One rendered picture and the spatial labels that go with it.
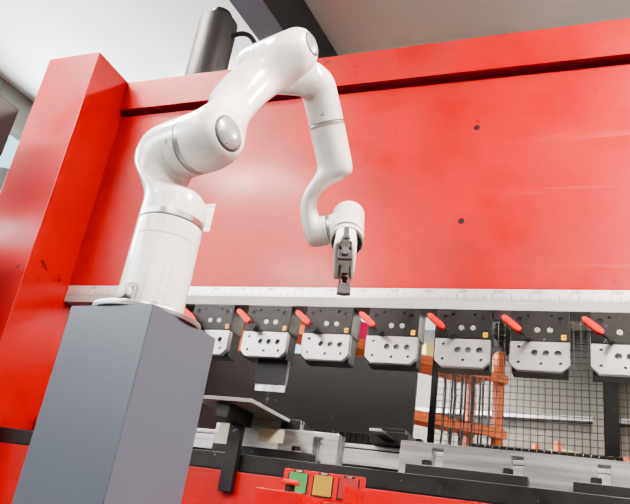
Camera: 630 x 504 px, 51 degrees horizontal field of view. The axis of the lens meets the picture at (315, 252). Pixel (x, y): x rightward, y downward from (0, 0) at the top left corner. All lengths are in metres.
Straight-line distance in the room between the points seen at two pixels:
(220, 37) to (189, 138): 1.76
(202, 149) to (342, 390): 1.45
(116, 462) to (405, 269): 1.18
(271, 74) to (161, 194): 0.42
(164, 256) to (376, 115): 1.29
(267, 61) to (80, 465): 0.90
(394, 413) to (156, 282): 1.44
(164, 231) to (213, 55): 1.81
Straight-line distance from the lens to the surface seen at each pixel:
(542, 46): 2.32
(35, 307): 2.45
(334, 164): 1.66
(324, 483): 1.62
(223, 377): 2.71
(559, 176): 2.06
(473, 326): 1.88
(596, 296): 1.90
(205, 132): 1.24
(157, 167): 1.31
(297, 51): 1.52
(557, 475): 1.80
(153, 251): 1.18
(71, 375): 1.14
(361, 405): 2.47
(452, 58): 2.35
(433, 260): 1.98
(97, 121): 2.74
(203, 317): 2.18
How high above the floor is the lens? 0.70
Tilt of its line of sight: 23 degrees up
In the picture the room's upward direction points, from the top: 9 degrees clockwise
